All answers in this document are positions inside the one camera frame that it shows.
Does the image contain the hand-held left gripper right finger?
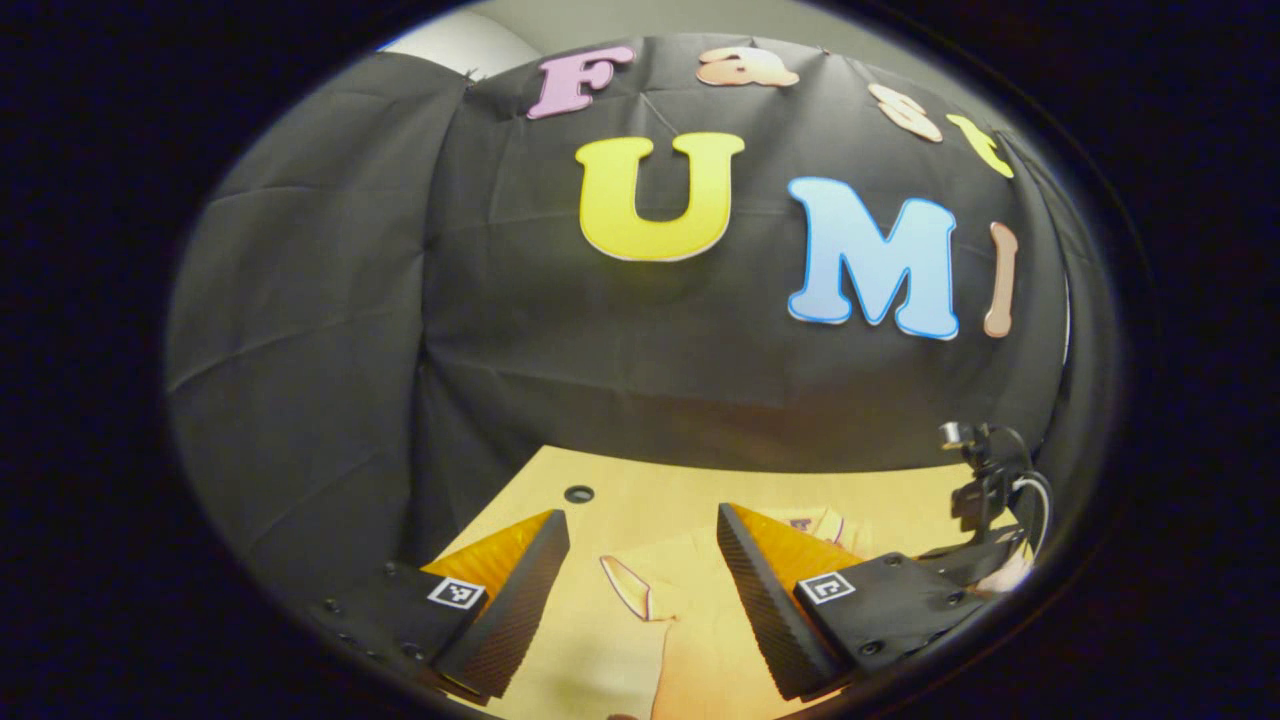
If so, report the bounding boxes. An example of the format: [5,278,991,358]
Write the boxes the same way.
[716,503,986,701]

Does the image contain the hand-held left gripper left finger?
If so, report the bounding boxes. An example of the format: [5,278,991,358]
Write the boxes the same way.
[312,510,571,701]

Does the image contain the orange T-shirt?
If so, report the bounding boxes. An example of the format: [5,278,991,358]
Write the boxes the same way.
[598,505,881,720]

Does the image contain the black backdrop cloth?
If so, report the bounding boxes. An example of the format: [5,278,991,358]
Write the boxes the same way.
[165,35,1101,601]

